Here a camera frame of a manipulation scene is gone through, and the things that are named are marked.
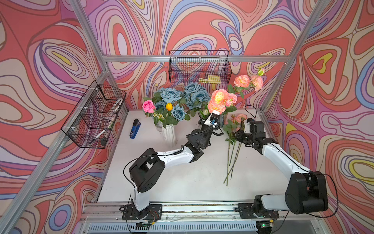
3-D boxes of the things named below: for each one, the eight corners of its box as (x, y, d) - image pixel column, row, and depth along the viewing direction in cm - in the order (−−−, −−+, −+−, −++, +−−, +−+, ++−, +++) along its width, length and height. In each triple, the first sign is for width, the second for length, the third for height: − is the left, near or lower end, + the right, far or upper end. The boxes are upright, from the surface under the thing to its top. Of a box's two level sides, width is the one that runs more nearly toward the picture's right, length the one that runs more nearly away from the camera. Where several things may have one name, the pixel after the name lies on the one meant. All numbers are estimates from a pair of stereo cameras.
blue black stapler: (131, 139, 105) (129, 134, 100) (136, 123, 115) (134, 118, 110) (136, 139, 105) (134, 134, 100) (141, 123, 115) (139, 118, 110)
